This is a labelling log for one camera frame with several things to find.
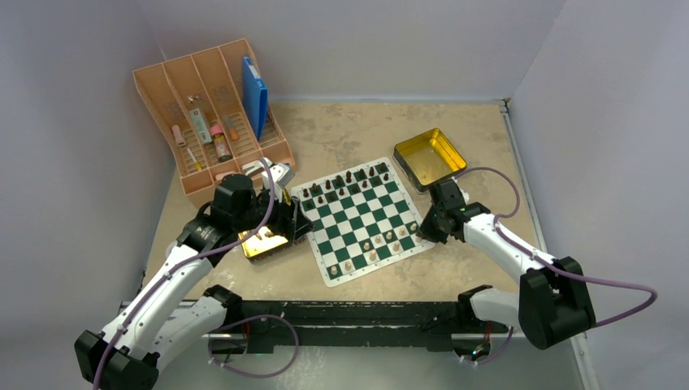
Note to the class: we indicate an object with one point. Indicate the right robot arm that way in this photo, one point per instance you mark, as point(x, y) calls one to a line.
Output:
point(552, 303)

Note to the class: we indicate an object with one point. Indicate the green white chess board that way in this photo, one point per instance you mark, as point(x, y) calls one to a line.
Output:
point(345, 216)

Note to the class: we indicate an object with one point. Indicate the gold tin with pieces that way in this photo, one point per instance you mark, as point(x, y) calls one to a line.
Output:
point(265, 244)

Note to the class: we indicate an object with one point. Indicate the grey green box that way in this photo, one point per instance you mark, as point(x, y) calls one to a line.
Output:
point(201, 125)

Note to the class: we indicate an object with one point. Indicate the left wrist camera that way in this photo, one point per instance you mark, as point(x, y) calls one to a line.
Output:
point(280, 175)

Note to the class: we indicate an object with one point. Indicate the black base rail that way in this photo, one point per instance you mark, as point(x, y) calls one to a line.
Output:
point(261, 326)

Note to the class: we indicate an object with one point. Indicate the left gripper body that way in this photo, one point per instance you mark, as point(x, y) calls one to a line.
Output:
point(278, 223)

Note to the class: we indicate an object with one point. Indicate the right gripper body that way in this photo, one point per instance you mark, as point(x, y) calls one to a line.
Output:
point(432, 226)

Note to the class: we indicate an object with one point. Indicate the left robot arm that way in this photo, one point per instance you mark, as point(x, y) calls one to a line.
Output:
point(133, 349)

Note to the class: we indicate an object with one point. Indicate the pink eraser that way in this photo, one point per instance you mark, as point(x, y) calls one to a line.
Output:
point(178, 136)

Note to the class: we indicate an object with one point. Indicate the pink desk organizer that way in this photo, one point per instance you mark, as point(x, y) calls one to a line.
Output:
point(211, 80)

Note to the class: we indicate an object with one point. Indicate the blue folder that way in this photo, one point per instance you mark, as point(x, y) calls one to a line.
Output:
point(255, 97)

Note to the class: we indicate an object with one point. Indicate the pink cap bottle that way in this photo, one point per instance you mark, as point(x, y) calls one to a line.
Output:
point(220, 142)

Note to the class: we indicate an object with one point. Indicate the empty gold tin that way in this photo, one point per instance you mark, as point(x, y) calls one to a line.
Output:
point(427, 158)

